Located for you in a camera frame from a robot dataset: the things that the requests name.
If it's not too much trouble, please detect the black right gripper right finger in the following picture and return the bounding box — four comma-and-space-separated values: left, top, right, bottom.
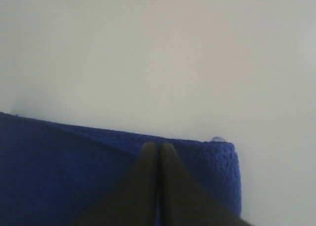
159, 143, 250, 226

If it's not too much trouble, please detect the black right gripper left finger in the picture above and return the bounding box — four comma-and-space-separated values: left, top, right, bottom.
68, 142, 158, 226

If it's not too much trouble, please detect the blue microfiber cloth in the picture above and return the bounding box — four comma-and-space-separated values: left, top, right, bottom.
0, 113, 242, 226

